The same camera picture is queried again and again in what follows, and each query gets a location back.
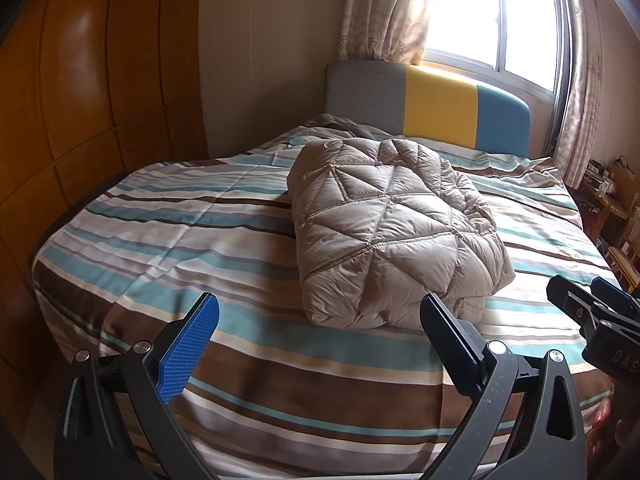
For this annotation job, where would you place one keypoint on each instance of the wooden wardrobe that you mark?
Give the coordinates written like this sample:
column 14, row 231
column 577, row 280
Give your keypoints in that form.
column 90, row 135

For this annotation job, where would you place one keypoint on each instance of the grey yellow blue headboard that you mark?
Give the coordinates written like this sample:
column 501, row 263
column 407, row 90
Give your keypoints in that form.
column 440, row 100

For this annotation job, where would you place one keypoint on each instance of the window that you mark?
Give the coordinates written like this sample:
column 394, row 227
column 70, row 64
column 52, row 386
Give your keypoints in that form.
column 480, row 10

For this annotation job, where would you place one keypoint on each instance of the rattan wooden chair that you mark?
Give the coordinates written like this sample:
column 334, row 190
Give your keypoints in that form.
column 627, row 255

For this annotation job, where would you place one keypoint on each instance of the person's right hand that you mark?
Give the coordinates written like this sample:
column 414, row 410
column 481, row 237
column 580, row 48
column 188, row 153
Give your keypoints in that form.
column 607, row 427

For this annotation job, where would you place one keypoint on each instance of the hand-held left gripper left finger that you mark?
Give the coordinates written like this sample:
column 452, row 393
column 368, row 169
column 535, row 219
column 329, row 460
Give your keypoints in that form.
column 187, row 345

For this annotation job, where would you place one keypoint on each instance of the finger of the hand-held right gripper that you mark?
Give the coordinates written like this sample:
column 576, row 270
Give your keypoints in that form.
column 570, row 297
column 615, row 292

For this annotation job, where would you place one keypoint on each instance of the beige quilted puffer jacket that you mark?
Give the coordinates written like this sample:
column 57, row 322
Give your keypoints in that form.
column 395, row 230

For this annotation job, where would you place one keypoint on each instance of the striped pillow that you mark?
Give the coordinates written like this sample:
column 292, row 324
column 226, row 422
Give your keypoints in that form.
column 345, row 127

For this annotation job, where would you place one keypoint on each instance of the clutter on desk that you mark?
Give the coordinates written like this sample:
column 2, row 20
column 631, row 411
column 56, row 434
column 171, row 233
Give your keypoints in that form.
column 597, row 177

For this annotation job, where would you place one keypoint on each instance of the wooden desk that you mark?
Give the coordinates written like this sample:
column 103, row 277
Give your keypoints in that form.
column 607, row 205

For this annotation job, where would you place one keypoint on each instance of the striped bed cover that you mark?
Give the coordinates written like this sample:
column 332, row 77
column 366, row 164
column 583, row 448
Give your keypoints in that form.
column 200, row 240

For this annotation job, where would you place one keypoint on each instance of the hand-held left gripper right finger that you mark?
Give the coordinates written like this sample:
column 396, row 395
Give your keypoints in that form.
column 450, row 345

